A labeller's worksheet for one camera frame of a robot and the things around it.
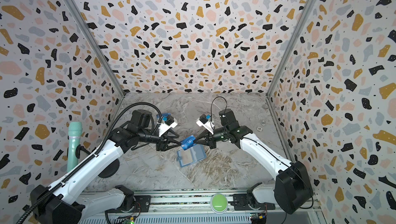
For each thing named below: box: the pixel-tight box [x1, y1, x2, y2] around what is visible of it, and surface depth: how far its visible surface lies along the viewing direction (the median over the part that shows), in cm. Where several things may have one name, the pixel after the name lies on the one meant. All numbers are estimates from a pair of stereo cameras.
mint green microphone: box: [67, 121, 82, 173], surface depth 63 cm
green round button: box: [210, 193, 229, 215], surface depth 75 cm
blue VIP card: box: [180, 134, 197, 151], surface depth 72 cm
